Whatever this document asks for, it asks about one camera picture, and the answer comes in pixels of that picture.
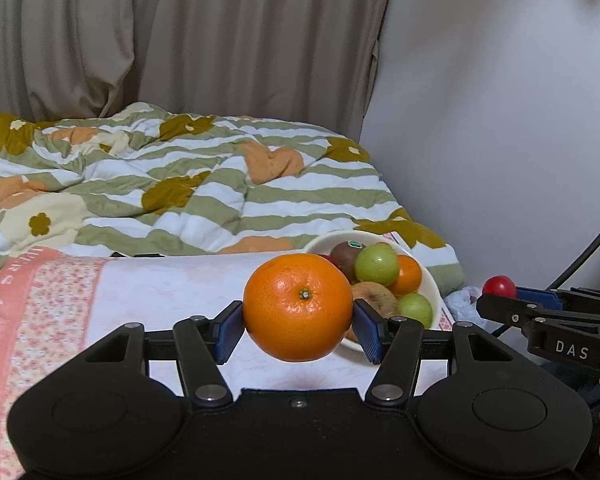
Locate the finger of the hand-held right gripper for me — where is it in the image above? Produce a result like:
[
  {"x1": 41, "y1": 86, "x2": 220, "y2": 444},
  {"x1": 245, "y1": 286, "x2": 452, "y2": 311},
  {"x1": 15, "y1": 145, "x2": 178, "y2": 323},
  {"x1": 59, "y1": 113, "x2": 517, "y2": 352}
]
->
[
  {"x1": 517, "y1": 286, "x2": 600, "y2": 317},
  {"x1": 476, "y1": 293, "x2": 581, "y2": 334}
]

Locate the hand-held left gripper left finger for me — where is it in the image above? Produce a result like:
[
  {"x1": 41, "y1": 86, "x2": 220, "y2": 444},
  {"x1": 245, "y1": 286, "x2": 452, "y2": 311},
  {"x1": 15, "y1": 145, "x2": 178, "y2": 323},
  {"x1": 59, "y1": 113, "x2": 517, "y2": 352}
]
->
[{"x1": 82, "y1": 301, "x2": 244, "y2": 408}]

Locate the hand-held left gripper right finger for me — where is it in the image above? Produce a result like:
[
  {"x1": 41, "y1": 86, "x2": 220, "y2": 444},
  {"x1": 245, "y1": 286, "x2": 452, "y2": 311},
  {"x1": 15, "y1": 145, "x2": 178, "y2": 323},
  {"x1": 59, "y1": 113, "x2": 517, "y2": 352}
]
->
[{"x1": 352, "y1": 299, "x2": 513, "y2": 408}]

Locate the green apple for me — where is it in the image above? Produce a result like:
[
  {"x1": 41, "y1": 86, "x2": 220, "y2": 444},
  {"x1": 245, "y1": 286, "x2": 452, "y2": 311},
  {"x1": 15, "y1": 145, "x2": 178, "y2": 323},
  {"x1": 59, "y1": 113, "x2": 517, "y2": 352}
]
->
[
  {"x1": 397, "y1": 293, "x2": 434, "y2": 331},
  {"x1": 354, "y1": 243, "x2": 399, "y2": 285}
]

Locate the large navel orange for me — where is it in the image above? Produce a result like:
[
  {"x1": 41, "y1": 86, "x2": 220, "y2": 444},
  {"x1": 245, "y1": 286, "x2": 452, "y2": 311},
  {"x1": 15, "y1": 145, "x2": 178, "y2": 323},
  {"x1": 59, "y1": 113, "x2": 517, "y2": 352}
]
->
[{"x1": 243, "y1": 253, "x2": 355, "y2": 363}]

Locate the cream oval bowl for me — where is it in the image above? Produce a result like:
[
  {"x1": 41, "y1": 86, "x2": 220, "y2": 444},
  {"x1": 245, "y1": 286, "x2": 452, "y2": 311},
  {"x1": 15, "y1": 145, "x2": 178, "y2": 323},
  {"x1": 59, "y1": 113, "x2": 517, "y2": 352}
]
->
[{"x1": 302, "y1": 231, "x2": 441, "y2": 352}]

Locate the red wrinkled apple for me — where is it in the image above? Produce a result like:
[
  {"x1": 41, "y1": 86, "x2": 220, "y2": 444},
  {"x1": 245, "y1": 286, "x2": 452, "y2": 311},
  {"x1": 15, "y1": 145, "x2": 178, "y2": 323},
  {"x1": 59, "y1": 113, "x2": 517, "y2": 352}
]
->
[{"x1": 351, "y1": 281, "x2": 399, "y2": 317}]

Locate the pale blue crumpled cloth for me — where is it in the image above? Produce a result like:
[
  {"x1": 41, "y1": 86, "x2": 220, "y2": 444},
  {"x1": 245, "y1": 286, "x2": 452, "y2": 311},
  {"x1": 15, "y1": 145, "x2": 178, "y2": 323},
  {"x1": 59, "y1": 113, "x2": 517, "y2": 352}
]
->
[{"x1": 444, "y1": 284, "x2": 482, "y2": 322}]

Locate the small mandarin orange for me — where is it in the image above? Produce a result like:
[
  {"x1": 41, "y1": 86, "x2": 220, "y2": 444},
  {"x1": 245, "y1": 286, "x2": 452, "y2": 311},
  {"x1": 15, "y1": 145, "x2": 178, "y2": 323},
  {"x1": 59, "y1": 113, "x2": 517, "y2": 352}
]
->
[{"x1": 390, "y1": 254, "x2": 424, "y2": 296}]

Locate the brown kiwi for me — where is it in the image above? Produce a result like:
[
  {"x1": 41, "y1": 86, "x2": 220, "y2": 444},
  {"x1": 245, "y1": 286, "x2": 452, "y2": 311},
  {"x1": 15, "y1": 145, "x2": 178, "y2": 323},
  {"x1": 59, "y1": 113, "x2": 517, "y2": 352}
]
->
[{"x1": 328, "y1": 240, "x2": 365, "y2": 284}]

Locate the pink floral printed towel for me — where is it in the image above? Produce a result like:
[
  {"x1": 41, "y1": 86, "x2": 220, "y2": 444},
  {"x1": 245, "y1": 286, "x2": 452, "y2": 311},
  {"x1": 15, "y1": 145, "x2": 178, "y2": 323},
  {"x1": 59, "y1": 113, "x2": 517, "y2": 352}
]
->
[{"x1": 0, "y1": 246, "x2": 456, "y2": 461}]

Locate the striped floral quilt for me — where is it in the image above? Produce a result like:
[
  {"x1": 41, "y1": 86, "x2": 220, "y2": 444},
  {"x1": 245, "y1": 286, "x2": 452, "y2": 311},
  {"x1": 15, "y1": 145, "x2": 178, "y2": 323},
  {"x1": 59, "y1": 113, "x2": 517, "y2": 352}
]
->
[{"x1": 0, "y1": 102, "x2": 465, "y2": 307}]

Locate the beige curtain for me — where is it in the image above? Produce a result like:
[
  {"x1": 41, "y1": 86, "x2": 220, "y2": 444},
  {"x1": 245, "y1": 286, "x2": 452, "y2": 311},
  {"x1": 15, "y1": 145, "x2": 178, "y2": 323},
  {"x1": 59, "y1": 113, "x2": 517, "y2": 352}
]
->
[{"x1": 0, "y1": 0, "x2": 399, "y2": 137}]

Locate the black cable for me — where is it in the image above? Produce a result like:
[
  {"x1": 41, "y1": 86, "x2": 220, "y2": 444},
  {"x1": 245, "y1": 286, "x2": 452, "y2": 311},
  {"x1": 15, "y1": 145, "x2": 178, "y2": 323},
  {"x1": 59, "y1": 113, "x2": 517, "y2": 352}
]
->
[{"x1": 490, "y1": 207, "x2": 600, "y2": 337}]

